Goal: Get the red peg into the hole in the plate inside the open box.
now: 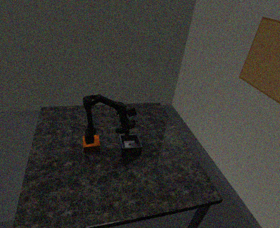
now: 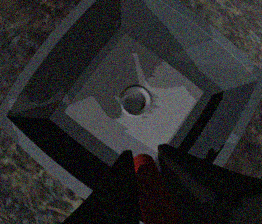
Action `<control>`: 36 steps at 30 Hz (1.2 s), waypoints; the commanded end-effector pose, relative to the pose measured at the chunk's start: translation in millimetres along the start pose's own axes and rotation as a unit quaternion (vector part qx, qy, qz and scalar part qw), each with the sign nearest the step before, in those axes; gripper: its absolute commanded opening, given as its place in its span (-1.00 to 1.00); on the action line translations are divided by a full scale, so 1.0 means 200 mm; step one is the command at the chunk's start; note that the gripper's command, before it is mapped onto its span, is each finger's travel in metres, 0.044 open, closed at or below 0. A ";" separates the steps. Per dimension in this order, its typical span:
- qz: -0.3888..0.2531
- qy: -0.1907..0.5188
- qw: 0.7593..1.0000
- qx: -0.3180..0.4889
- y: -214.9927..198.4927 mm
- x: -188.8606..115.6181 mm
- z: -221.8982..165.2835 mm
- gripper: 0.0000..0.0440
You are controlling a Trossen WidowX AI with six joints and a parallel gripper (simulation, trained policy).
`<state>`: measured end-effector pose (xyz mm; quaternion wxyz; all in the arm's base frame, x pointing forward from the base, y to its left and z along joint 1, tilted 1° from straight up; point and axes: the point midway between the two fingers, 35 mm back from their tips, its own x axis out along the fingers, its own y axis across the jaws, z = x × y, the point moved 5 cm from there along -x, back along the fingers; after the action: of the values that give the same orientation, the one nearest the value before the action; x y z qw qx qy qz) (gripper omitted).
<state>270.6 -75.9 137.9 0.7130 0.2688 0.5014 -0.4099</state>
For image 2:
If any red peg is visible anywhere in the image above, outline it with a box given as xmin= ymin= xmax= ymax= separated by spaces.
xmin=132 ymin=153 xmax=184 ymax=224

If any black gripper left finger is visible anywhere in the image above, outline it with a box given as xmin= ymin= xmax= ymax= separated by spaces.
xmin=60 ymin=149 xmax=140 ymax=224

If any grey open box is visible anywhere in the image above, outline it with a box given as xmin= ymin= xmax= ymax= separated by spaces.
xmin=0 ymin=0 xmax=262 ymax=200

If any grey plate with hole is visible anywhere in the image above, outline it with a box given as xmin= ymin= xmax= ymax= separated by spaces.
xmin=64 ymin=34 xmax=203 ymax=161

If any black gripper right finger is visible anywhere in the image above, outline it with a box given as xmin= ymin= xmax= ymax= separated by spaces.
xmin=158 ymin=144 xmax=262 ymax=224

